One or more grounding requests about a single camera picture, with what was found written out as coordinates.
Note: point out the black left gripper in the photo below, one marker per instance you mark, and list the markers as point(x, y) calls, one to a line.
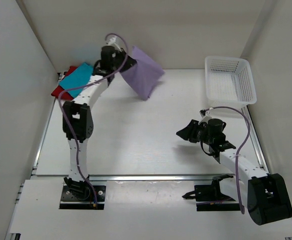
point(128, 63)

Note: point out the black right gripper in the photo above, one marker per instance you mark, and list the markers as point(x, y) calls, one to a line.
point(189, 133)

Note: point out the purple t shirt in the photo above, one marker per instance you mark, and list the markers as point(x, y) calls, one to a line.
point(144, 75)

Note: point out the teal t shirt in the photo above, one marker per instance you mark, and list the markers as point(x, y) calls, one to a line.
point(79, 77)

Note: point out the red t shirt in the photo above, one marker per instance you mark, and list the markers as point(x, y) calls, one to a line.
point(60, 90)

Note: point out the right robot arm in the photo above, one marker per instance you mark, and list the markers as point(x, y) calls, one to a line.
point(263, 195)

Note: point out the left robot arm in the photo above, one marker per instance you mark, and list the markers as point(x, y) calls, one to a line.
point(78, 122)

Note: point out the white plastic basket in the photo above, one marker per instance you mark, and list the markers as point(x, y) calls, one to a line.
point(229, 82)

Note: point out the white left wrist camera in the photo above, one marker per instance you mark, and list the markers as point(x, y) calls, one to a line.
point(113, 42)

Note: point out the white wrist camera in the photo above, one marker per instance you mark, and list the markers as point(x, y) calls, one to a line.
point(113, 42)
point(205, 114)

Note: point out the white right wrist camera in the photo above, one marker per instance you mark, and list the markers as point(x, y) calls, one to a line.
point(205, 114)

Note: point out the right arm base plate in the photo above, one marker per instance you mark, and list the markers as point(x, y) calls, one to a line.
point(209, 197)

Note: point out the right side aluminium rail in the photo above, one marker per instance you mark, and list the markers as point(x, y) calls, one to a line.
point(255, 141)

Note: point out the aluminium table edge rail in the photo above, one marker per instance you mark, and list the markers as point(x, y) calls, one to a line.
point(152, 178)

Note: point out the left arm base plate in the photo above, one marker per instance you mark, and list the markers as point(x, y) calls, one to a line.
point(69, 201)

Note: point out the left side aluminium rail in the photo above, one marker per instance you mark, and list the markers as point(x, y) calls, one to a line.
point(27, 124)

